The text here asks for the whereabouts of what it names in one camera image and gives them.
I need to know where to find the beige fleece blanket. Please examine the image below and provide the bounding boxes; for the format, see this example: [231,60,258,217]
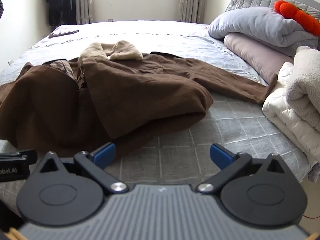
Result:
[286,45,320,140]

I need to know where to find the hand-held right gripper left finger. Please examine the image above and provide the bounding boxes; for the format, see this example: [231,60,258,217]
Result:
[37,142,129,194]

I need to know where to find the dark hanging clothes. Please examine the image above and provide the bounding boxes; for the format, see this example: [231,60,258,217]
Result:
[46,0,77,27]

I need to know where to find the red plush toy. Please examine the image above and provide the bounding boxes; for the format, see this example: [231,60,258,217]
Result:
[274,0,320,37]

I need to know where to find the small dark cloth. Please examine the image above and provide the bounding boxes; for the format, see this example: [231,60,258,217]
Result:
[49,30,80,38]

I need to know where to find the mauve pillow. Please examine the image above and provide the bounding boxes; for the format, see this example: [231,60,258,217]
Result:
[223,33,294,85]

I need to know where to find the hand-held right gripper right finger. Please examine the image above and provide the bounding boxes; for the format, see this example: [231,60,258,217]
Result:
[196,143,288,194]

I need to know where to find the folded grey quilt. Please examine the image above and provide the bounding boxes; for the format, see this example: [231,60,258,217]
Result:
[208,6,319,55]

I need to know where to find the brown coat with fleece collar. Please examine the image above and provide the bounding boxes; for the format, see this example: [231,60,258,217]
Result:
[0,40,278,157]

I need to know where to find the folded white quilted blanket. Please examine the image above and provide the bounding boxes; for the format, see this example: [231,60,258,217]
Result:
[262,62,320,165]

